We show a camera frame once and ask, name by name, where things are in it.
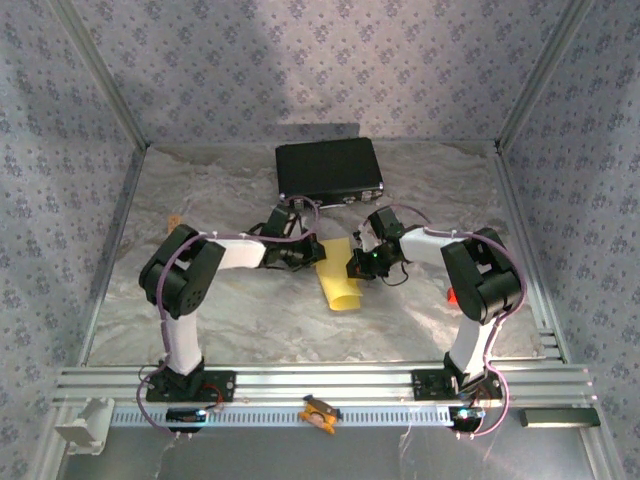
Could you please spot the aluminium side rail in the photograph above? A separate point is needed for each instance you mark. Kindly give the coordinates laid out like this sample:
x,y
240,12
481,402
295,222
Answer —
x,y
529,250
109,250

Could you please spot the black hard case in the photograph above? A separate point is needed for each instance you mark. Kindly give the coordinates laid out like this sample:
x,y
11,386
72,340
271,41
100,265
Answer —
x,y
325,167

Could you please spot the small orange tag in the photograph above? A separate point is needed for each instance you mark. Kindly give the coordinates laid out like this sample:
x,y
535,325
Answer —
x,y
173,225

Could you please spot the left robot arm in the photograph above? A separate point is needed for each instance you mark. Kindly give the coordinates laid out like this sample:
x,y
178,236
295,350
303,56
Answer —
x,y
185,345

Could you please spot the black controller board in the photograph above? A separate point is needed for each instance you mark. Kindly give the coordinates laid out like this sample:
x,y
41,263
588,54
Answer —
x,y
465,415
185,415

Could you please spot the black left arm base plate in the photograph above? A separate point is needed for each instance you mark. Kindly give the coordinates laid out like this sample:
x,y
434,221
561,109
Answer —
x,y
225,387

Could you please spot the aluminium front rail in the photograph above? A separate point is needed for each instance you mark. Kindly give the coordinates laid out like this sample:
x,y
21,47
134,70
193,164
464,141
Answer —
x,y
320,380

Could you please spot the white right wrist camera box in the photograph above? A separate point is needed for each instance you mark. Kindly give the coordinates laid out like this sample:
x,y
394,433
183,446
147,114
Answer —
x,y
366,240

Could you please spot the white plastic bracket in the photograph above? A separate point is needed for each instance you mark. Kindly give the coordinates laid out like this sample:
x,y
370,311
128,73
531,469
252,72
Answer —
x,y
82,425

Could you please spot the small orange yellow gadget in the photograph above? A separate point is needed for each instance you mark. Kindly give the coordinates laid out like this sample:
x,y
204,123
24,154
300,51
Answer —
x,y
317,415

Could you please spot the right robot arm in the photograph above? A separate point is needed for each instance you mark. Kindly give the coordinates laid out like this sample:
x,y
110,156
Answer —
x,y
470,345

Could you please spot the yellow square paper sheet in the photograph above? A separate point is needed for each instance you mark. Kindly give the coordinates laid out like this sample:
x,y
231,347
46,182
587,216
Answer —
x,y
337,280

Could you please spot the small red block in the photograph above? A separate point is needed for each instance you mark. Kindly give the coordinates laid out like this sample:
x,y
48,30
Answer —
x,y
451,296

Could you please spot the aluminium frame post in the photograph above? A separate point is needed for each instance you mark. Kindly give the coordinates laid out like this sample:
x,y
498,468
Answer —
x,y
544,75
100,75

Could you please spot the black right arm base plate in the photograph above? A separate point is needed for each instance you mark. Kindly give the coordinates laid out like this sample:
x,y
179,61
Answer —
x,y
425,385

